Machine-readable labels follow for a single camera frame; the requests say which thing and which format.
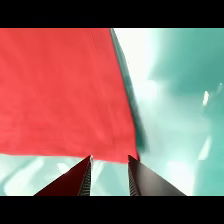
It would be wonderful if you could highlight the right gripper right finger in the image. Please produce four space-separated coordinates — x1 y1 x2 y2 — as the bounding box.
127 154 187 197

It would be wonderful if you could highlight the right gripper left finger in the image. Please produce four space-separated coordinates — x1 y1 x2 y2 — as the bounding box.
33 154 94 197

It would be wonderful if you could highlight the red T-shirt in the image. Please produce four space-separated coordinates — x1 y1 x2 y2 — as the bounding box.
0 28 140 165

